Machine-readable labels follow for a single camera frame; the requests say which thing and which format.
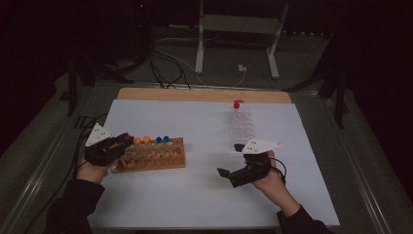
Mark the white floor cable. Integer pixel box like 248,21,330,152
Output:
155,36,246,89

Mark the person's right hand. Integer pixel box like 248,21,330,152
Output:
251,150,288,200

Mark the person's left hand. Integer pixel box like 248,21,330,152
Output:
75,157,110,185

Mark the bundle of black cables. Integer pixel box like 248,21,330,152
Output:
129,0,193,90

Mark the hand-held gripper cable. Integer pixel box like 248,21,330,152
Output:
71,114,99,171
268,157,288,187

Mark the right hand-held gripper cable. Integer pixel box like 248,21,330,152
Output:
268,157,288,187

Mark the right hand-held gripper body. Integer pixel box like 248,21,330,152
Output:
228,138,282,188

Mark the white table mat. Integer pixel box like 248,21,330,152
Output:
87,98,341,229

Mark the clear acrylic test tube rack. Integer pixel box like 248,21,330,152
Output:
227,104,255,152

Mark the metal floor rail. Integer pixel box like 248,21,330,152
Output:
0,106,84,234
319,97,393,234

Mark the black stand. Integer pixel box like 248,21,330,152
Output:
59,48,135,117
282,30,351,130

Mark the grey metal stand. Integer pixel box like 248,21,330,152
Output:
194,0,290,80

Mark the wooden test tube rack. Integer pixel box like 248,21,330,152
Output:
111,136,187,175

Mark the left hand-held gripper cable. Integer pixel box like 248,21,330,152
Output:
71,114,99,171

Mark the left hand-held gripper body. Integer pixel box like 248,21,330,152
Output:
85,123,126,167

